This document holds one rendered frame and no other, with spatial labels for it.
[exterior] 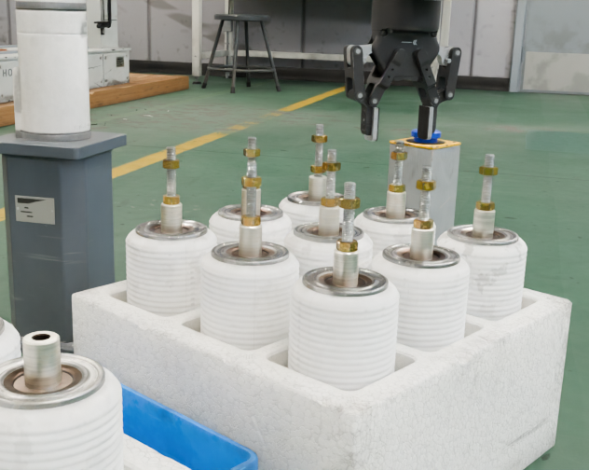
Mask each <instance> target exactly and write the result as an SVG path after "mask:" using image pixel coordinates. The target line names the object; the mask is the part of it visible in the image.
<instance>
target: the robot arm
mask: <svg viewBox="0 0 589 470"><path fill-rule="evenodd" d="M441 2H442V0H373V3H372V19H371V28H372V35H371V38H370V40H369V42H368V44H367V45H360V46H356V45H346V46H345V47H344V68H345V86H346V96H347V98H349V99H351V100H353V101H355V102H358V103H360V105H361V106H362V113H361V132H362V134H364V139H365V140H368V141H377V137H378V122H379V108H378V107H377V105H378V103H379V101H380V99H381V97H382V95H383V93H384V91H385V90H386V89H387V88H388V87H389V86H390V83H391V81H401V80H404V79H405V80H410V81H412V83H413V85H414V86H415V87H416V89H417V91H418V95H419V98H420V100H421V102H422V105H420V106H419V110H418V138H420V139H424V140H430V139H431V135H432V134H434V132H435V129H436V118H437V107H438V105H439V104H440V103H442V102H445V101H447V100H448V101H450V100H452V99H453V98H454V95H455V89H456V84H457V79H458V73H459V64H460V58H461V49H460V48H455V47H440V46H439V43H438V40H437V33H438V30H439V27H440V15H441ZM15 8H16V25H17V41H18V59H19V67H14V68H13V69H12V78H13V95H14V112H15V129H16V138H23V139H26V140H30V141H38V142H72V141H80V140H85V139H89V138H90V117H89V56H88V35H87V33H88V29H87V11H85V10H87V0H15ZM368 55H369V56H370V57H371V59H372V61H373V63H374V64H375V65H374V67H373V69H372V71H371V73H370V75H369V77H368V78H367V84H366V87H365V88H364V79H363V65H364V64H365V63H366V59H367V56H368ZM436 57H437V61H438V63H439V70H438V76H437V81H436V80H435V78H434V75H433V72H432V69H431V64H432V63H433V61H434V60H435V58H436ZM435 85H436V86H435Z"/></svg>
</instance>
